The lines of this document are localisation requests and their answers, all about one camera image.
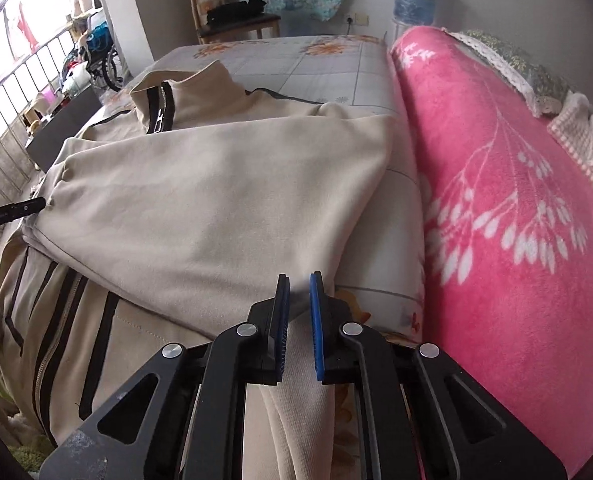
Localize beige zip jacket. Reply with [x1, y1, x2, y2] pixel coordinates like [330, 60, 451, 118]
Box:
[0, 62, 395, 479]

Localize black clothes on chair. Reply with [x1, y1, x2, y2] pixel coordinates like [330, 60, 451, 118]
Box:
[206, 0, 267, 26]

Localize metal balcony railing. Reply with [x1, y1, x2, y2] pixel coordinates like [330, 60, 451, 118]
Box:
[0, 27, 74, 205]

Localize grey low cabinet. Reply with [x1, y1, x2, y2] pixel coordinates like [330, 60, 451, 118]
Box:
[25, 86, 101, 172]

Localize floral bed sheet mattress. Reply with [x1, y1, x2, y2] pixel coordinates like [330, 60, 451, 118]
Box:
[93, 32, 428, 480]

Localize pink plush blanket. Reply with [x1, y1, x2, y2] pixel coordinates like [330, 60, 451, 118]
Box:
[392, 26, 593, 474]

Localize wheelchair with blue bag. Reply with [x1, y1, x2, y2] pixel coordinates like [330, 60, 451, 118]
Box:
[78, 22, 124, 92]

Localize wooden chair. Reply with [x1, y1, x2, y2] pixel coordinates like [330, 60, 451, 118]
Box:
[189, 0, 280, 44]

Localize lace trimmed pillow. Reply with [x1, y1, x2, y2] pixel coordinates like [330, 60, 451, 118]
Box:
[449, 30, 570, 117]

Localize wall power socket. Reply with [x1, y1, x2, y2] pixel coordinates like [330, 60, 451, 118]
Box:
[345, 12, 369, 27]

